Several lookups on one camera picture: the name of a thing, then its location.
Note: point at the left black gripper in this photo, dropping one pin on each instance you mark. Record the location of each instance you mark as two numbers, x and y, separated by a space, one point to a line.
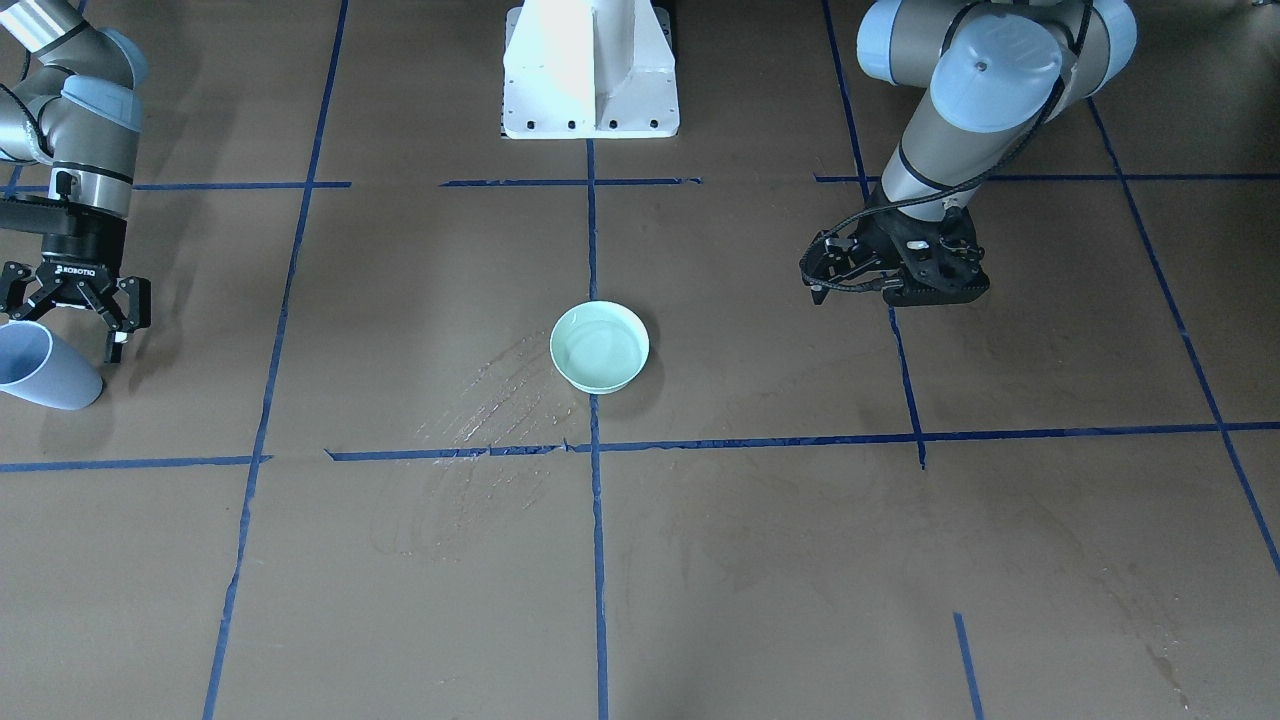
877 243

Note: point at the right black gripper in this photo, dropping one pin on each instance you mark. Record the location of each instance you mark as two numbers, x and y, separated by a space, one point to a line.
82 250

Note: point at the mint green bowl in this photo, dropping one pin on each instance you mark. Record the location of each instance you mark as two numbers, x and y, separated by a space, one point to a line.
599 346

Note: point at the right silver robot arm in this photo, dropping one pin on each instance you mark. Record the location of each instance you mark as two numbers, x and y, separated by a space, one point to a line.
79 114

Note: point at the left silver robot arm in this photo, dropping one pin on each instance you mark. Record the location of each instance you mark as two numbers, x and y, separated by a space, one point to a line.
993 74

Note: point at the light blue cup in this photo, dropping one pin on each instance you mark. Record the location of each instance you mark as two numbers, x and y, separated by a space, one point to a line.
39 367

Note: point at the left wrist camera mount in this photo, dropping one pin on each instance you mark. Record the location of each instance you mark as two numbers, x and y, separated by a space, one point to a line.
939 263

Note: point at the white pedestal column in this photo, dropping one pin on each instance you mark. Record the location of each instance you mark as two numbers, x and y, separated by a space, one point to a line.
589 69

